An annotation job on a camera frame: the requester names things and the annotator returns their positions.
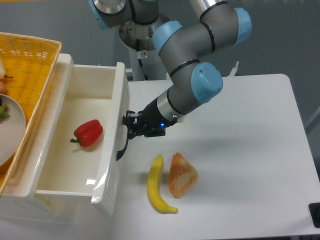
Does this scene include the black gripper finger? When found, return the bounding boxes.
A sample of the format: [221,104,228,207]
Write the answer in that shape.
[122,110,139,129]
[128,126,166,139]

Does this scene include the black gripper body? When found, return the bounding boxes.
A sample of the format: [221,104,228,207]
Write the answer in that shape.
[138,96,178,130]

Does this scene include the black top drawer handle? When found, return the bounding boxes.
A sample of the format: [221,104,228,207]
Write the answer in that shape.
[116,127,129,161]

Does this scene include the white top drawer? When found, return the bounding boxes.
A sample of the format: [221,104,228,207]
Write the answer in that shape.
[34,61,130,218]

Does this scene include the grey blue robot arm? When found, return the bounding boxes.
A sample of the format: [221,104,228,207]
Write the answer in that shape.
[89,0,252,139]

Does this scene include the white drawer cabinet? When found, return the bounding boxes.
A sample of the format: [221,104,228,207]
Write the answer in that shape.
[0,53,76,224]

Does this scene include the red bell pepper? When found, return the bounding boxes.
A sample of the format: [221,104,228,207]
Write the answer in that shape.
[70,119,103,148]

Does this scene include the yellow banana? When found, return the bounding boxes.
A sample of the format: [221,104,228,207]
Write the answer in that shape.
[146,154,178,214]

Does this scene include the orange bread pastry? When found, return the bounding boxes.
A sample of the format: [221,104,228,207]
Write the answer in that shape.
[168,152,199,199]

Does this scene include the grey plate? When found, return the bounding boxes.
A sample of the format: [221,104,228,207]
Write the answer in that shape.
[0,94,26,165]

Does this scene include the yellow wicker basket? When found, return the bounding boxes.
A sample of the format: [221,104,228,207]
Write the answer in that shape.
[0,32,62,192]

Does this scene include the green grapes on plate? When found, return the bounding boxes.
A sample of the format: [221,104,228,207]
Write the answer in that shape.
[0,98,10,121]

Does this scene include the pear in basket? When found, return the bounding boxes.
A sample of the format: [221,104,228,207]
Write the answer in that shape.
[0,59,13,80]

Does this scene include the black object at table edge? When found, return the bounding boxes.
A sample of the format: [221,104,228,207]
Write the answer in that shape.
[308,202,320,229]

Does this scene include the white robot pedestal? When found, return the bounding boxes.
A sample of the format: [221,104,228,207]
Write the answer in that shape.
[118,13,171,81]

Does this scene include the black cable on pedestal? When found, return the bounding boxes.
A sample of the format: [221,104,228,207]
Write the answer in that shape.
[136,39,150,81]

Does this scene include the right metal table bracket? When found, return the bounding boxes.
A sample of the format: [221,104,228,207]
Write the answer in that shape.
[229,61,240,77]

